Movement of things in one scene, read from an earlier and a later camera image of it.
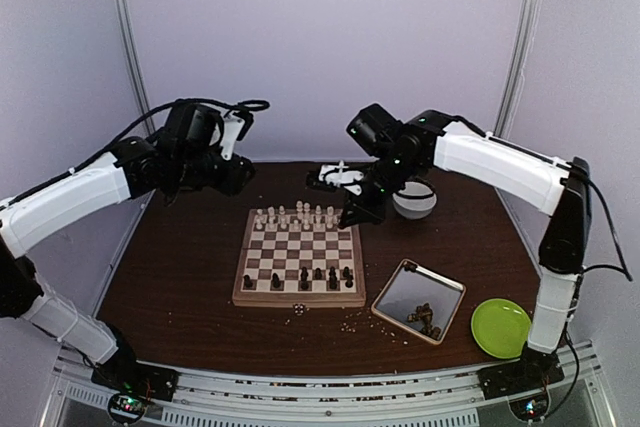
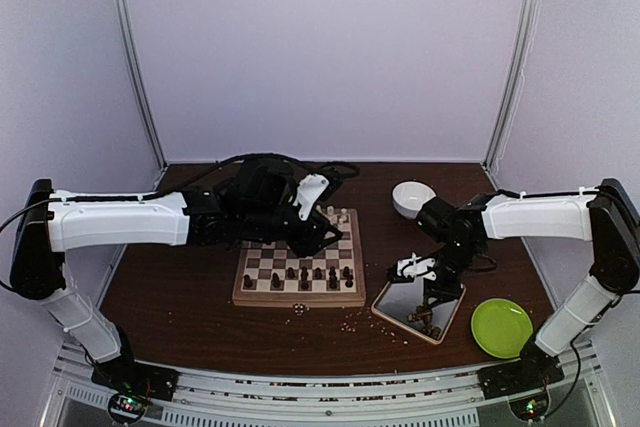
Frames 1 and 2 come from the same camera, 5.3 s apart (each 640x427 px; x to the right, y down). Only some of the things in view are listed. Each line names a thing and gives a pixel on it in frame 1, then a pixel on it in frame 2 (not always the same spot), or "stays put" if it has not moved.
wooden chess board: x=298 y=258 stays put
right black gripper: x=362 y=212 -> x=447 y=293
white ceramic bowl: x=414 y=208 stays put
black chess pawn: x=346 y=272 stays put
